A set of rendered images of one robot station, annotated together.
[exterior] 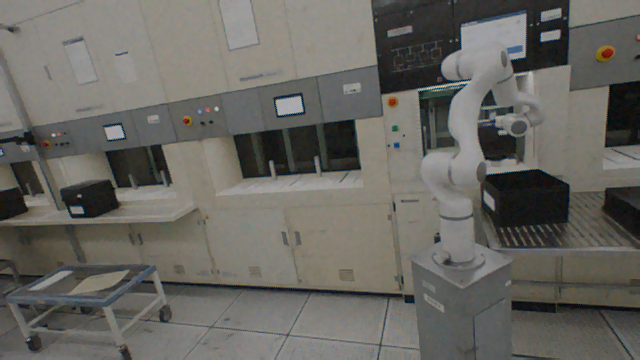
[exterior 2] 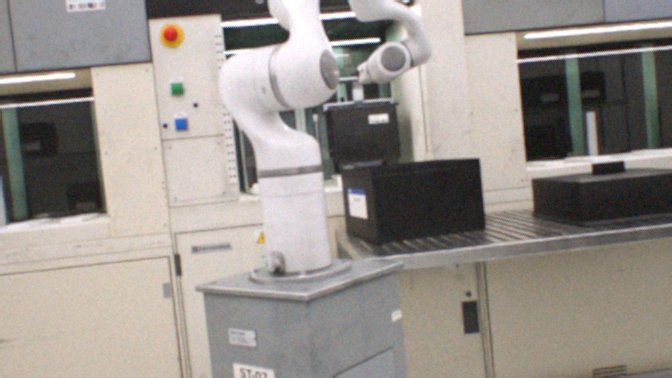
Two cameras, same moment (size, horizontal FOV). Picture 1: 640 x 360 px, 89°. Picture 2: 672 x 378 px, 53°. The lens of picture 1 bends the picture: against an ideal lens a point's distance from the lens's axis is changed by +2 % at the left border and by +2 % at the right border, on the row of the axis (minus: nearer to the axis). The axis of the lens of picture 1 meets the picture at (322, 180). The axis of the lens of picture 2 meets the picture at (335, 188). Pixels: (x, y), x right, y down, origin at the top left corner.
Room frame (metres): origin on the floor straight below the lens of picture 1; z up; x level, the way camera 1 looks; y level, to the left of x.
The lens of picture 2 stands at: (-0.04, 0.00, 0.98)
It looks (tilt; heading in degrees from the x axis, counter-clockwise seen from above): 3 degrees down; 334
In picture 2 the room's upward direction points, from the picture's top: 6 degrees counter-clockwise
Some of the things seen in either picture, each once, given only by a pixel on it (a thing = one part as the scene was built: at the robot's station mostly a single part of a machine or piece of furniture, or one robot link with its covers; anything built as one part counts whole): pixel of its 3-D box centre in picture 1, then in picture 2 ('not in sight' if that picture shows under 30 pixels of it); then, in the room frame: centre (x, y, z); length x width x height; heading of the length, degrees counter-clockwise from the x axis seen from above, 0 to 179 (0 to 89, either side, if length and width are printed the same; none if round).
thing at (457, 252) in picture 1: (456, 236); (295, 224); (1.13, -0.48, 0.85); 0.19 x 0.19 x 0.18
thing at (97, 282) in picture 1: (99, 281); not in sight; (2.04, 1.62, 0.47); 0.31 x 0.23 x 0.02; 91
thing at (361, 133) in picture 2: (492, 132); (360, 126); (1.96, -1.09, 1.06); 0.24 x 0.20 x 0.32; 70
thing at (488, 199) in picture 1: (520, 196); (409, 197); (1.42, -0.91, 0.85); 0.28 x 0.28 x 0.17; 79
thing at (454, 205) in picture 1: (446, 183); (269, 112); (1.16, -0.46, 1.07); 0.19 x 0.12 x 0.24; 36
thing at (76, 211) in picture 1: (90, 198); not in sight; (2.61, 1.90, 0.93); 0.30 x 0.28 x 0.26; 67
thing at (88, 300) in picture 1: (96, 305); not in sight; (2.13, 1.78, 0.24); 0.97 x 0.52 x 0.48; 72
